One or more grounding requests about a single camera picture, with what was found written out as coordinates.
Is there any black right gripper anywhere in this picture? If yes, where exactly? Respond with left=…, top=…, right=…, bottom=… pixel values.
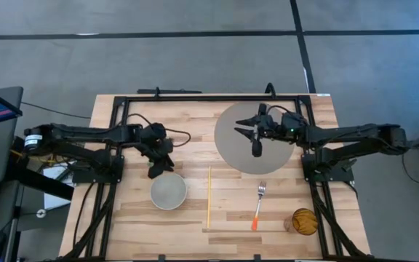
left=234, top=103, right=283, bottom=158

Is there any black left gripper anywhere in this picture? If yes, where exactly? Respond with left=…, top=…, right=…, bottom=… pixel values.
left=138, top=122, right=176, bottom=180

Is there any cream ceramic bowl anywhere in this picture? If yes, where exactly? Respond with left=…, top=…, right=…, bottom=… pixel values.
left=150, top=172, right=188, bottom=211

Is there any long yellow straw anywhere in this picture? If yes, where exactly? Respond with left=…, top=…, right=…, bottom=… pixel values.
left=206, top=166, right=212, bottom=229

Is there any orange handled metal fork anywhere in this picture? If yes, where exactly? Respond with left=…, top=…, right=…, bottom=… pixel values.
left=251, top=180, right=268, bottom=232

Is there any amber drinking glass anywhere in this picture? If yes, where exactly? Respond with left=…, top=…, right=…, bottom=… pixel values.
left=284, top=207, right=319, bottom=237

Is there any round grey placemat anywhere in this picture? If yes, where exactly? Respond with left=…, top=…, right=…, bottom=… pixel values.
left=214, top=100, right=295, bottom=175

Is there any black flat bar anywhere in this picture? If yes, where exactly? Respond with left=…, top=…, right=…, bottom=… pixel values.
left=137, top=86, right=203, bottom=95

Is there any white paper sheet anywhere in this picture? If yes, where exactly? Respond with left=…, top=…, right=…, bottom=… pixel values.
left=43, top=165, right=75, bottom=210

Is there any grey cabinet with round logo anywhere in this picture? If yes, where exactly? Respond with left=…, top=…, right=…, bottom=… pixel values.
left=15, top=185, right=71, bottom=262

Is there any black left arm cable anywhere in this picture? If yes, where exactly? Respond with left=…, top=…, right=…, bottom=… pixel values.
left=124, top=113, right=192, bottom=148

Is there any black arched handle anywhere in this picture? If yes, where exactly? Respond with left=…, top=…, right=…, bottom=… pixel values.
left=264, top=82, right=277, bottom=99

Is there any black aluminium table frame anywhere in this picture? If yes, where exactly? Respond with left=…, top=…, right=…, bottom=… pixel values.
left=58, top=94, right=373, bottom=262

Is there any thin black floor cable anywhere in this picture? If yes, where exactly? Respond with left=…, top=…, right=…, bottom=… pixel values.
left=20, top=101, right=92, bottom=120

